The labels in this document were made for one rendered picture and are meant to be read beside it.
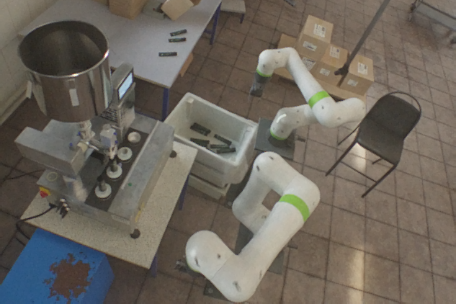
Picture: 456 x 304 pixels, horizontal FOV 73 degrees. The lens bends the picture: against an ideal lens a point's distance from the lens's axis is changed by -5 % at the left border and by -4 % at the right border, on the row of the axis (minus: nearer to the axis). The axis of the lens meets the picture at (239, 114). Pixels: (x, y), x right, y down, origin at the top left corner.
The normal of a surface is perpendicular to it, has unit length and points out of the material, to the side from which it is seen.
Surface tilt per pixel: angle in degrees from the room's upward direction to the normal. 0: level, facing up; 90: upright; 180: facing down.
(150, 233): 0
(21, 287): 0
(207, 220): 0
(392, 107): 77
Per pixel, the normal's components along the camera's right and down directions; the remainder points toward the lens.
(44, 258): 0.21, -0.61
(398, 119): -0.46, 0.43
